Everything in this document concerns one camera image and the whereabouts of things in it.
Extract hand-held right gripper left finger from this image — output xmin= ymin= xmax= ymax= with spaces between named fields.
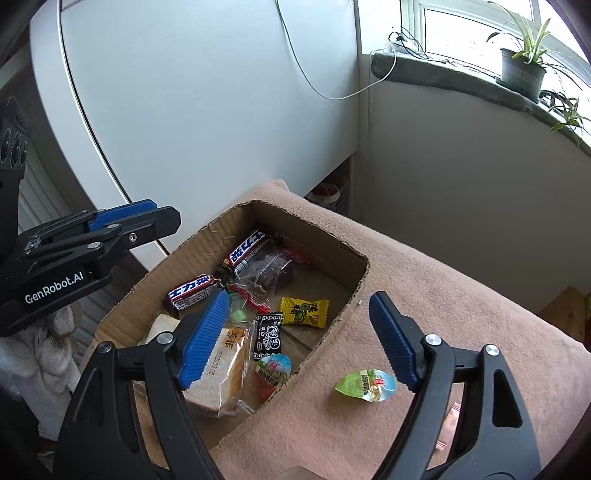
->
xmin=54 ymin=290 xmax=232 ymax=480

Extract black cables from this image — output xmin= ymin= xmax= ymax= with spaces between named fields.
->
xmin=388 ymin=27 xmax=431 ymax=59

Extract white framed window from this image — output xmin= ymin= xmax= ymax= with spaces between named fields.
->
xmin=399 ymin=0 xmax=591 ymax=97

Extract pale bread packet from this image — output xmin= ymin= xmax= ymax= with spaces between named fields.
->
xmin=145 ymin=314 xmax=182 ymax=347

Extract white cabinet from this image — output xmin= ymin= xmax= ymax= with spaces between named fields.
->
xmin=30 ymin=0 xmax=361 ymax=260

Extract person's left hand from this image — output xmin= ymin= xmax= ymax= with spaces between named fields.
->
xmin=28 ymin=305 xmax=79 ymax=394

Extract jelly cup with blue lid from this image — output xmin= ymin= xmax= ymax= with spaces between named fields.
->
xmin=255 ymin=353 xmax=293 ymax=402

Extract brown box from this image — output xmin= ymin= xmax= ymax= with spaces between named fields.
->
xmin=538 ymin=286 xmax=591 ymax=343

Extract clear bag of dark snacks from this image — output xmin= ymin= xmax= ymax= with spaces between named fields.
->
xmin=240 ymin=242 xmax=315 ymax=296

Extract cardboard box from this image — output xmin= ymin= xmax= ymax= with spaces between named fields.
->
xmin=85 ymin=199 xmax=371 ymax=467

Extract white radiator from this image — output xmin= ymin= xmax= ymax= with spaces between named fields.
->
xmin=17 ymin=150 xmax=63 ymax=234

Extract black and white packet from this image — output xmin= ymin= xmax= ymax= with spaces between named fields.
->
xmin=252 ymin=312 xmax=284 ymax=361

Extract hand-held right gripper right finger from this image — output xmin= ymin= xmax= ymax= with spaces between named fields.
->
xmin=368 ymin=291 xmax=543 ymax=480

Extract small red candy packet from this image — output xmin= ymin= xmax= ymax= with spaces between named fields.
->
xmin=228 ymin=284 xmax=271 ymax=315

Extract yellow candy packet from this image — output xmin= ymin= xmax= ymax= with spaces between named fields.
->
xmin=279 ymin=296 xmax=331 ymax=327

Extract potted spider plant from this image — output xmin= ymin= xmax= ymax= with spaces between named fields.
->
xmin=487 ymin=0 xmax=591 ymax=136

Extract jelly cup with green lid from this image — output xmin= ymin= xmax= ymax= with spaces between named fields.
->
xmin=335 ymin=368 xmax=398 ymax=404

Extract red and white jar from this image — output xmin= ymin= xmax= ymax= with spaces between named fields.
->
xmin=306 ymin=182 xmax=348 ymax=216

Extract grey window sill cover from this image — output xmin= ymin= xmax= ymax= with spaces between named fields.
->
xmin=370 ymin=51 xmax=591 ymax=154

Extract white cable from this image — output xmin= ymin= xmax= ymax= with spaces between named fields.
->
xmin=276 ymin=0 xmax=398 ymax=100

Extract bread packet with pink print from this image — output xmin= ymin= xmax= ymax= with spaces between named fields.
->
xmin=185 ymin=323 xmax=259 ymax=418

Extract chocolate bar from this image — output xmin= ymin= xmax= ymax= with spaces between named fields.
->
xmin=166 ymin=273 xmax=220 ymax=317
xmin=221 ymin=229 xmax=278 ymax=277

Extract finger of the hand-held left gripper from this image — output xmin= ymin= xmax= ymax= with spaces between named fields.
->
xmin=27 ymin=199 xmax=160 ymax=241
xmin=18 ymin=206 xmax=182 ymax=278

